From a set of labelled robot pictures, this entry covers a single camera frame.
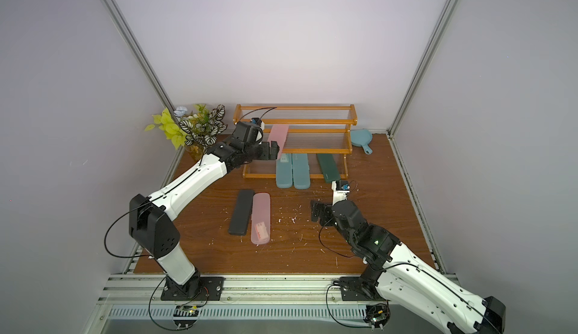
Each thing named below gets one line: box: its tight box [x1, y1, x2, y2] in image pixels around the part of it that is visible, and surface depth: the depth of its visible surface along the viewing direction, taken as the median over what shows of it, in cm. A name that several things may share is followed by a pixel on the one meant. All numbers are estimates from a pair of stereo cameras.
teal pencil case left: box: [275, 153, 293, 189], surface depth 102 cm
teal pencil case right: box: [292, 153, 311, 190], surface depth 102 cm
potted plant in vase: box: [144, 104, 229, 164], surface depth 92 cm
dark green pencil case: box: [316, 153, 341, 184], surface depth 106 cm
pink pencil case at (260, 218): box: [250, 192, 271, 246], surface depth 89 cm
